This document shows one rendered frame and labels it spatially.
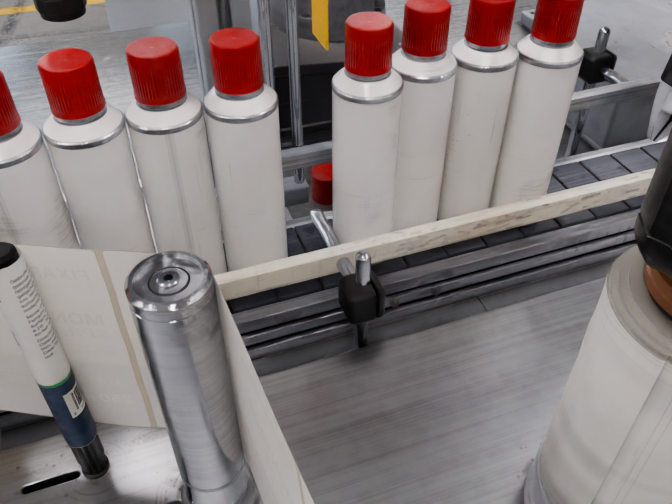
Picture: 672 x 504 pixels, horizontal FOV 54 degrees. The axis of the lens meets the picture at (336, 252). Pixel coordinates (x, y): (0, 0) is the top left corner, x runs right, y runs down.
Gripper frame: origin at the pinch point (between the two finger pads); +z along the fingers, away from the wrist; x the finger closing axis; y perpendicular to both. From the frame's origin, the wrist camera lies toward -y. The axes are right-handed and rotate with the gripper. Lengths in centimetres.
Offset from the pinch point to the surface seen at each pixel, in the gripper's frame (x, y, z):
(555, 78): -18.5, 3.6, -0.2
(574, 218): -6.4, 4.2, 9.9
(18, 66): -47, -57, 39
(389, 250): -24.2, 5.0, 17.2
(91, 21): 3, -279, 106
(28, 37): -21, -271, 120
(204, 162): -40.6, 1.8, 15.5
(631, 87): -2.7, -2.8, -1.6
